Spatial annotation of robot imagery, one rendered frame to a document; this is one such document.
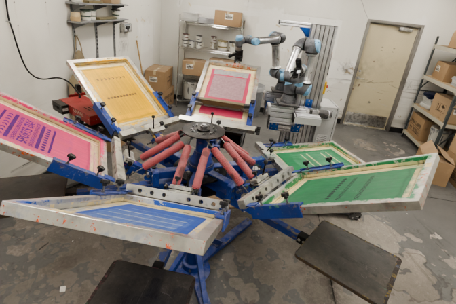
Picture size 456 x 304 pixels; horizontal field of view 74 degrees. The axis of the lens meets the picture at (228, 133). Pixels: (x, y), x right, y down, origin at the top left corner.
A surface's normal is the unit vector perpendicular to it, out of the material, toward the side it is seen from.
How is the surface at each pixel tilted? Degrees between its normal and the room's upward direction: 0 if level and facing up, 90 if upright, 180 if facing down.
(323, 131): 90
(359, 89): 90
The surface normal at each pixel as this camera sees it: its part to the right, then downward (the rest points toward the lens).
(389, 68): -0.15, 0.37
